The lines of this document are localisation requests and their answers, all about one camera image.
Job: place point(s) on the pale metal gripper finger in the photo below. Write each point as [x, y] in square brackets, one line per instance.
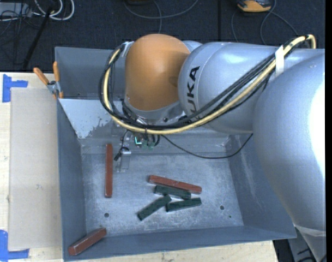
[121, 165]
[127, 160]

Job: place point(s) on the red-brown flat block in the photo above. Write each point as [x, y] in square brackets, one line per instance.
[108, 171]
[86, 241]
[175, 184]

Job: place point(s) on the dark green flat block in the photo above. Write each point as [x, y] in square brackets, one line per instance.
[153, 207]
[172, 192]
[183, 204]

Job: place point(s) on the grey metal bin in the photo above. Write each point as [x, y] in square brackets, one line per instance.
[154, 236]

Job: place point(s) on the pale flat board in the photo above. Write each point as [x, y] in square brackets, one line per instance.
[35, 168]

